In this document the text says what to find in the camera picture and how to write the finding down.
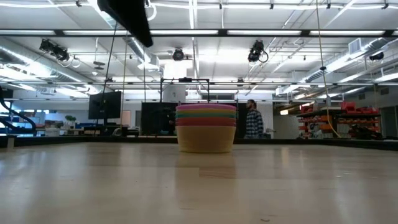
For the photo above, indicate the white box appliance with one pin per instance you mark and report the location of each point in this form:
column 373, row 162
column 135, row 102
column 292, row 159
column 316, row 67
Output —
column 174, row 93

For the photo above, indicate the black ceiling camera pair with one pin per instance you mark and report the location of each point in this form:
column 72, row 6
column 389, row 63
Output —
column 54, row 49

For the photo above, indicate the purple plastic bowl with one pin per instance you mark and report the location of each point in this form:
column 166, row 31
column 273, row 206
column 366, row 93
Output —
column 206, row 106

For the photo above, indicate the shelf rack with red bins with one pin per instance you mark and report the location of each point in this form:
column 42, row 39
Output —
column 342, row 119

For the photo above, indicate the orange plastic bowl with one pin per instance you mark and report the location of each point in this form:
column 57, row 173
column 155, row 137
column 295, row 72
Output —
column 205, row 111

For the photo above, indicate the black computer monitor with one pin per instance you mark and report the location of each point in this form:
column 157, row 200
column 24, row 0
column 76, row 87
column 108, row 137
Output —
column 104, row 105

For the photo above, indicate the round black ceiling camera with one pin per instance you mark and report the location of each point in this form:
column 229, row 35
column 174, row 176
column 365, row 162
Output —
column 178, row 54

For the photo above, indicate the black metal frame stand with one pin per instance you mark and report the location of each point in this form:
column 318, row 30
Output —
column 185, row 80

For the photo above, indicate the black overhead frame beam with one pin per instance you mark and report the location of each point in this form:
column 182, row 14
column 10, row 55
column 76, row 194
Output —
column 248, row 32

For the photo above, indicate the yellow plastic bowl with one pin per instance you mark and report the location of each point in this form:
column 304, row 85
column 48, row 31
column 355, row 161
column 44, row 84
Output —
column 206, row 140

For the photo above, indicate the small black duct camera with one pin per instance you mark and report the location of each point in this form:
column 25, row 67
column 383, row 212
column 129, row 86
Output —
column 377, row 56

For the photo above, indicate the black screen panel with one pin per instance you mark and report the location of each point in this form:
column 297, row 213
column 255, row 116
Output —
column 157, row 118

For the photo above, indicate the small green plant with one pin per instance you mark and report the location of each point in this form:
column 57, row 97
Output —
column 70, row 118

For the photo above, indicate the person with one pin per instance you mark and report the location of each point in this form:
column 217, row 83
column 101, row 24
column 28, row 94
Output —
column 254, row 123

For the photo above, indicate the pink plastic bowl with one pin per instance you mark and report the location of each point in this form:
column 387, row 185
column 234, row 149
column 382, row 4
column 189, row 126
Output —
column 205, row 122

